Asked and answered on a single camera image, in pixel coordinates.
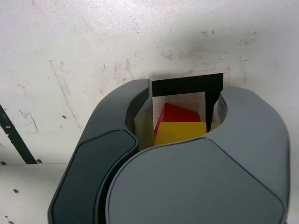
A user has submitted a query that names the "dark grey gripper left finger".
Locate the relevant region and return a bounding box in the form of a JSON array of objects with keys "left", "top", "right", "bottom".
[{"left": 48, "top": 78, "right": 157, "bottom": 224}]

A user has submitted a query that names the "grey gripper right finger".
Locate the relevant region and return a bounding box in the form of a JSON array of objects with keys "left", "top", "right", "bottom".
[{"left": 97, "top": 85, "right": 291, "bottom": 224}]

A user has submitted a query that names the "black tape strip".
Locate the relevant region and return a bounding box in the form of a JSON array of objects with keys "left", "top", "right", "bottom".
[{"left": 0, "top": 104, "right": 38, "bottom": 165}]

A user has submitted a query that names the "yellow cube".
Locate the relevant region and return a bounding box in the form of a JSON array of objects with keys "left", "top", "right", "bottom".
[{"left": 154, "top": 121, "right": 207, "bottom": 147}]

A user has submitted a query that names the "black tape square outline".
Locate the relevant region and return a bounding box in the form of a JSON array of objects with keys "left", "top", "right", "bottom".
[{"left": 151, "top": 73, "right": 224, "bottom": 125}]

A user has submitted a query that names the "red cube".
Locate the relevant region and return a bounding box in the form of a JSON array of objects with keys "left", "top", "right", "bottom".
[{"left": 154, "top": 102, "right": 203, "bottom": 139}]

